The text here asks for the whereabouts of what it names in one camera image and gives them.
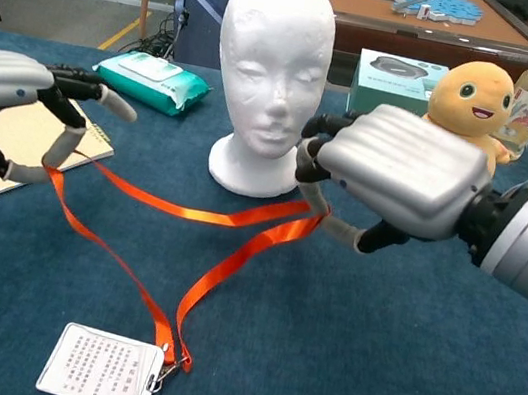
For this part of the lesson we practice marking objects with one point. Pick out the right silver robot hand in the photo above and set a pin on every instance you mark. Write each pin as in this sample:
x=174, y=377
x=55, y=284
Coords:
x=400, y=169

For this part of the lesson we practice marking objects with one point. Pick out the white badge card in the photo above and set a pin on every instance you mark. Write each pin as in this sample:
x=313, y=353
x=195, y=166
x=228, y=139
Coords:
x=98, y=367

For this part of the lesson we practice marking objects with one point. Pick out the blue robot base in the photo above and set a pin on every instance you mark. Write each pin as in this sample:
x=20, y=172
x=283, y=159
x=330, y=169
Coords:
x=202, y=20

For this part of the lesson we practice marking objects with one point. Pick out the white foam mannequin head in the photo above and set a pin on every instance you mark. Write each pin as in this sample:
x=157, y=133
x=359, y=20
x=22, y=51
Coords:
x=272, y=57

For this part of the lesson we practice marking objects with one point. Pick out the teal product box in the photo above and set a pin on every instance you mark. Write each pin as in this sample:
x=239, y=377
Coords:
x=378, y=90

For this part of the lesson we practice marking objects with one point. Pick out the yellow plush toy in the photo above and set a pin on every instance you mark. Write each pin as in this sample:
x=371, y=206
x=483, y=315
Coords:
x=474, y=91

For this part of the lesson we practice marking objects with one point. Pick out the green wet wipes pack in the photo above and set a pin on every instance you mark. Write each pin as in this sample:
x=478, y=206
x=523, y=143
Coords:
x=156, y=83

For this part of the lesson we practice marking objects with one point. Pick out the blue mahjong tile pile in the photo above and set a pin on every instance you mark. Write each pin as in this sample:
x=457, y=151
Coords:
x=443, y=4

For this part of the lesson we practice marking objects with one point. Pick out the blue table mat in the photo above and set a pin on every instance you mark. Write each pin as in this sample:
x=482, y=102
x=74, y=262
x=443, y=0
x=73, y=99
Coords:
x=320, y=344

